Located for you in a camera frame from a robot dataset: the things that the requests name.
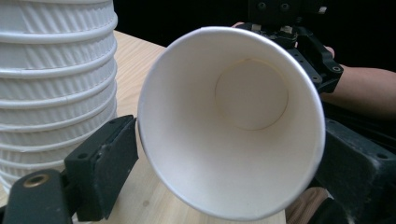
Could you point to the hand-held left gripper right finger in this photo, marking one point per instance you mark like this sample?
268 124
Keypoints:
361 174

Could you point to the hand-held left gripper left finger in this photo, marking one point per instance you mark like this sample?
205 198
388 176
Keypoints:
99 168

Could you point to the stack of white paper cups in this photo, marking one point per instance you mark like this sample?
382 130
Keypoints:
56 71

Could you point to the single paper cup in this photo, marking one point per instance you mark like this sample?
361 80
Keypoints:
230 124

